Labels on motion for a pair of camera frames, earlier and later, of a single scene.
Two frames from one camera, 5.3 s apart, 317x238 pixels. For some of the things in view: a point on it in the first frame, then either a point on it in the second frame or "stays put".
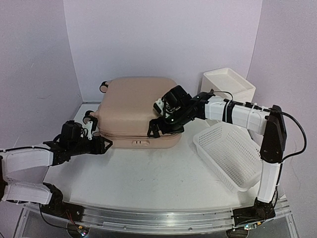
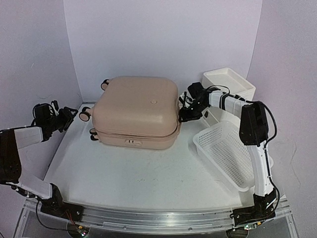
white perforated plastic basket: x=233 y=153 stays put
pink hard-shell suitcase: x=126 y=109 stays put
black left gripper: x=100 y=149 → x=67 y=117
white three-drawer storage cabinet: x=226 y=82 stays put
